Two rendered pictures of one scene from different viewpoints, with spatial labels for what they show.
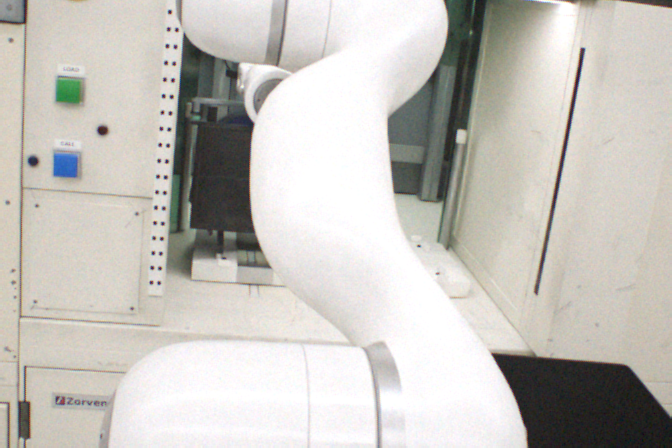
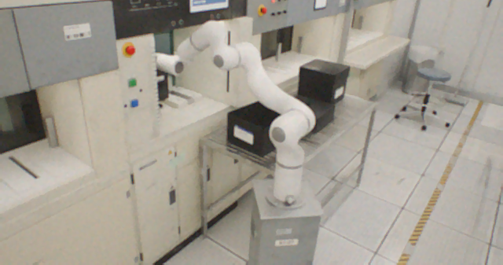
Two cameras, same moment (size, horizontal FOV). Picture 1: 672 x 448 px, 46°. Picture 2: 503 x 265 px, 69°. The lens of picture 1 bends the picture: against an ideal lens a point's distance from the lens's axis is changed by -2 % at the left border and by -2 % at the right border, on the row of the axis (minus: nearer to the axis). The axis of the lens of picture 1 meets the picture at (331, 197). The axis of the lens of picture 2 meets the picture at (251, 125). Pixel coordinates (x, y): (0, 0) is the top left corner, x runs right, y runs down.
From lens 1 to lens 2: 123 cm
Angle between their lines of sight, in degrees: 44
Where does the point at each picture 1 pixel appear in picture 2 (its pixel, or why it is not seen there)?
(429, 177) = not seen: hidden behind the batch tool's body
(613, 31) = (240, 27)
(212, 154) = not seen: hidden behind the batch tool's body
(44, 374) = (136, 163)
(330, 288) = (280, 104)
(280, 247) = (271, 101)
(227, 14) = (233, 63)
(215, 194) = not seen: hidden behind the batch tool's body
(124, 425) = (287, 129)
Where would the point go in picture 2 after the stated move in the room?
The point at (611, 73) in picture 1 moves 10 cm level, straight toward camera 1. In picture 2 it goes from (240, 37) to (248, 41)
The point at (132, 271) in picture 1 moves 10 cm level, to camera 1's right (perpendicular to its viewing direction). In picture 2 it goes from (152, 124) to (169, 119)
